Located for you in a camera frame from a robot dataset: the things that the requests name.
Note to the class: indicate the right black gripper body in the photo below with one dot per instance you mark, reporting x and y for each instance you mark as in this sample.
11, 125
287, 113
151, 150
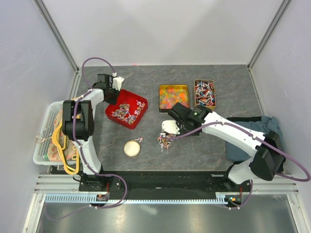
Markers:
182, 128

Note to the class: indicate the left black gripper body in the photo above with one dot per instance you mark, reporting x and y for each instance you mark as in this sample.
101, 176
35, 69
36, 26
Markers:
113, 94

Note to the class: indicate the red candy tray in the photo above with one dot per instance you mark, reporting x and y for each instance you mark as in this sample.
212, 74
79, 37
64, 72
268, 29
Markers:
129, 109

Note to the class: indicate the round wooden jar lid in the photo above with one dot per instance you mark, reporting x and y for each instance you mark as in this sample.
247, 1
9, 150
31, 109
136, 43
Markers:
131, 148

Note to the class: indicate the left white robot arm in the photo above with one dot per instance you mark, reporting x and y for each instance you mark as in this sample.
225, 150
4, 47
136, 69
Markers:
79, 115

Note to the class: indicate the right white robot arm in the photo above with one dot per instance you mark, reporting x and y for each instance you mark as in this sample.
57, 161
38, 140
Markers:
262, 148

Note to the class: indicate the gold gummy tin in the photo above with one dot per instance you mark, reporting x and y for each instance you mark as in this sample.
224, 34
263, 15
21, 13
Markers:
169, 95

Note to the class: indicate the gold lollipop tin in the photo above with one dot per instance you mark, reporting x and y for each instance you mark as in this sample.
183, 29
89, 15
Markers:
204, 93

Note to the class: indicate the clear glass jar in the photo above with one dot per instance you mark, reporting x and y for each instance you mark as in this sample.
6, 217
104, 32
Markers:
164, 140

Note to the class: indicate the stray swirl lollipop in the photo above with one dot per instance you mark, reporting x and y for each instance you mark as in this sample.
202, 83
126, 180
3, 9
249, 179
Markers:
140, 139

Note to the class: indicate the patterned pink cloth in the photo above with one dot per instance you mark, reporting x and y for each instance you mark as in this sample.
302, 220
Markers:
56, 153

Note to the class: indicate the yellow clothes hanger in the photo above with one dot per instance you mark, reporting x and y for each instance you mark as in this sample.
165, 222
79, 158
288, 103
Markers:
69, 170

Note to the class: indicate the folded blue-grey cloth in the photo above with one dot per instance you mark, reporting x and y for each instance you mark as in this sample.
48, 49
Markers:
233, 148

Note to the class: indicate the white plastic basket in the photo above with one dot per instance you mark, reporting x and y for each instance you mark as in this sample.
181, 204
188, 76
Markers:
45, 136

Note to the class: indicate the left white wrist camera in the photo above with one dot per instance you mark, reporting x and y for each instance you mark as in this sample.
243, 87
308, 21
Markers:
117, 83

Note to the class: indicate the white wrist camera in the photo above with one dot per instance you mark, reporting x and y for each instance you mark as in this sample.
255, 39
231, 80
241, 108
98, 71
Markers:
117, 83
171, 127

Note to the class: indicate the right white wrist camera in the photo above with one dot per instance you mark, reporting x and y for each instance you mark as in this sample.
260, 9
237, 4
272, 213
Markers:
171, 127

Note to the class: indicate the grey slotted cable duct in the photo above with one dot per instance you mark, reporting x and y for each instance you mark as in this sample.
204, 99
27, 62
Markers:
96, 199

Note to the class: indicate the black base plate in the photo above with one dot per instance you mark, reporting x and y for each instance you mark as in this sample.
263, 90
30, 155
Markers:
162, 184

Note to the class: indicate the aluminium frame rail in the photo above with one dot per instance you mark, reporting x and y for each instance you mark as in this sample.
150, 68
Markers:
48, 183

